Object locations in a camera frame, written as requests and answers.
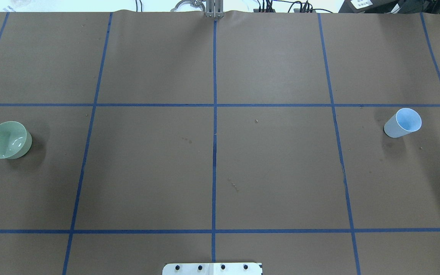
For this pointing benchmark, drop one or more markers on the light blue plastic cup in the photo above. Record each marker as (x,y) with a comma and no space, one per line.
(403,122)

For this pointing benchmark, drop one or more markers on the light green bowl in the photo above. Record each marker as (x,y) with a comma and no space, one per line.
(15,140)

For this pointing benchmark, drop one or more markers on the aluminium frame post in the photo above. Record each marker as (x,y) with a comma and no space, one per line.
(214,8)

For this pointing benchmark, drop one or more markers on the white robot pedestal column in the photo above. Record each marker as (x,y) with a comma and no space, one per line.
(226,268)

